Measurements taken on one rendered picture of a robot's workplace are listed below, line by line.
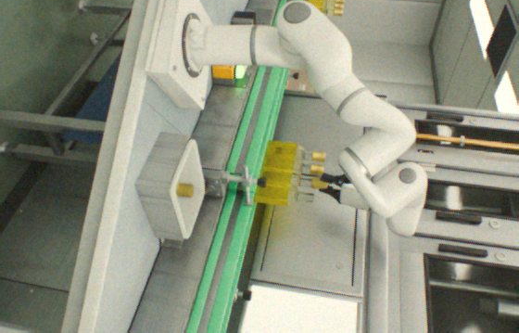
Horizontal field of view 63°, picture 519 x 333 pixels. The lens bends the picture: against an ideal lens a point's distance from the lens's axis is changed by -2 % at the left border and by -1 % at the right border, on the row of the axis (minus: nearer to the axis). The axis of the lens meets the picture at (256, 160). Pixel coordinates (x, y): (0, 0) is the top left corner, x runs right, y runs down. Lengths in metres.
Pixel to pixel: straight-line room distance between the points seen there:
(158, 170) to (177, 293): 0.33
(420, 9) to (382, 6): 0.60
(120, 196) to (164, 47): 0.34
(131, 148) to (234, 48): 0.33
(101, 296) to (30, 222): 0.78
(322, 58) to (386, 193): 0.33
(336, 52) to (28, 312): 1.16
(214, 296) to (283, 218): 0.43
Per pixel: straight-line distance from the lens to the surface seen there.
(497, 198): 1.74
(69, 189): 1.72
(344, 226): 1.45
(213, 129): 1.33
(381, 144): 0.93
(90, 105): 1.57
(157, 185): 0.98
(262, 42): 1.01
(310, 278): 1.34
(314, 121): 1.82
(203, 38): 1.05
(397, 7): 7.63
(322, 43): 0.90
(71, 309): 1.04
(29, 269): 1.58
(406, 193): 1.00
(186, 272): 1.16
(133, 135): 0.97
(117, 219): 0.95
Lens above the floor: 1.16
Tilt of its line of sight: 9 degrees down
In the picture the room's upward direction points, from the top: 97 degrees clockwise
